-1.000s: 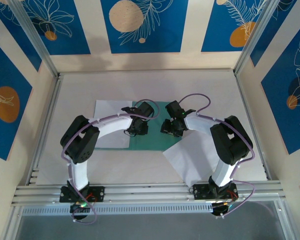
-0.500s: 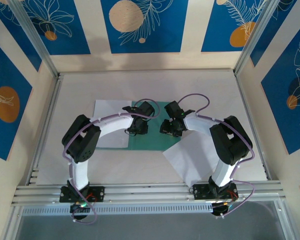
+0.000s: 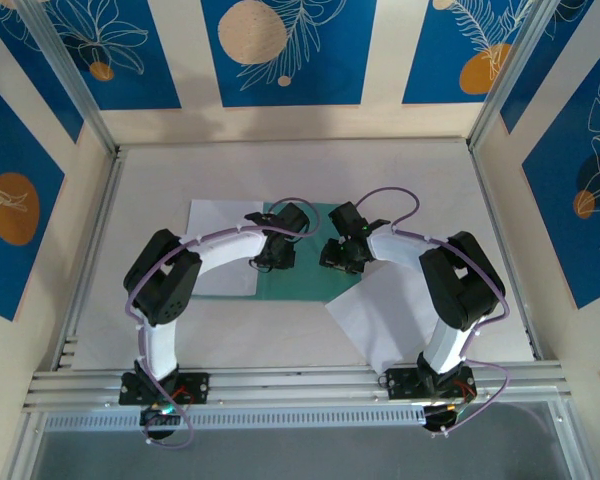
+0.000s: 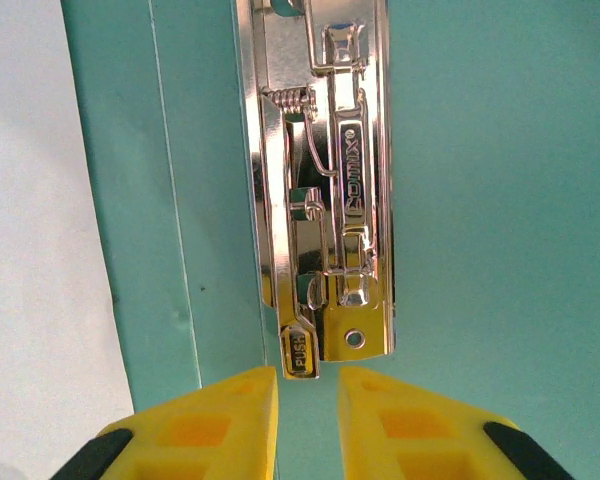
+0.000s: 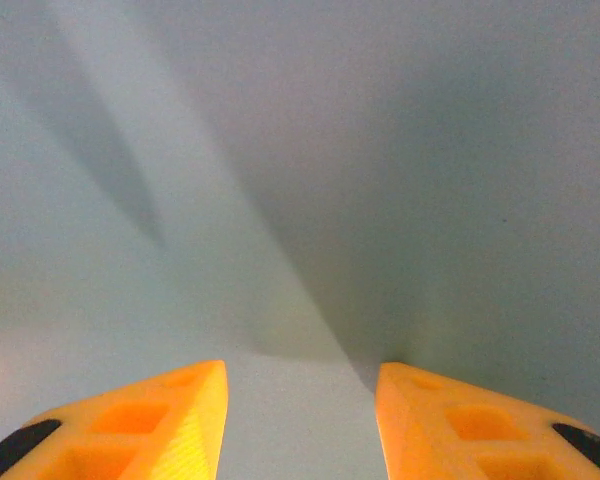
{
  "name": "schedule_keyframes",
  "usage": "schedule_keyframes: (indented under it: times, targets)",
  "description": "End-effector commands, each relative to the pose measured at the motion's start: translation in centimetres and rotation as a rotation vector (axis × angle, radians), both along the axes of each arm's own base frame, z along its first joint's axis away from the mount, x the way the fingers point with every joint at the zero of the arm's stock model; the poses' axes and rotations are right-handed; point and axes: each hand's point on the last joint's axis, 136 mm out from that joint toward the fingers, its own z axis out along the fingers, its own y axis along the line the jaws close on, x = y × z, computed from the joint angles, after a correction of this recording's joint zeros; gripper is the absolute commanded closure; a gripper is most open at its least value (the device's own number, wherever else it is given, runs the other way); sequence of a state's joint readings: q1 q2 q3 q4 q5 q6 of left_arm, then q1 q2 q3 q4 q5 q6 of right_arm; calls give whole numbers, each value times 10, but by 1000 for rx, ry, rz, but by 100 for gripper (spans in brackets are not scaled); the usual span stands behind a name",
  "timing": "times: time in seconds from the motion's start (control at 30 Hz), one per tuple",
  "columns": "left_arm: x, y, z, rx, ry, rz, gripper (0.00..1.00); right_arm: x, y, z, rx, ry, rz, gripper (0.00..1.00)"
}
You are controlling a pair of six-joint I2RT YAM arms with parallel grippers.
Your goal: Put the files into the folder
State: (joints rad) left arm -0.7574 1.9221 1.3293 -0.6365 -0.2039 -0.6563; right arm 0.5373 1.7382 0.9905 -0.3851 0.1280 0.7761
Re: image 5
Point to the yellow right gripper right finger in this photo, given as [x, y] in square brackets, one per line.
[470, 430]

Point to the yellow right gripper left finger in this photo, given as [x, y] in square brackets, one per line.
[130, 430]

